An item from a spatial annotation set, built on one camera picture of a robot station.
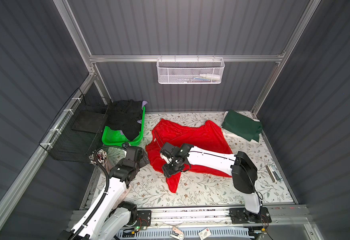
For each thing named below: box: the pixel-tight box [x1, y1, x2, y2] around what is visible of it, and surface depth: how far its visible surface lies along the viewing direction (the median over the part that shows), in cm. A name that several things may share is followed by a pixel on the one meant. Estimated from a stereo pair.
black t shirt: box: [106, 100, 143, 141], surface depth 110 cm
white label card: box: [198, 227, 212, 240], surface depth 70 cm
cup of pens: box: [89, 149, 112, 174], surface depth 79 cm
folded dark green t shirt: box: [221, 109, 263, 142], surface depth 105 cm
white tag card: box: [170, 226, 185, 240], surface depth 69 cm
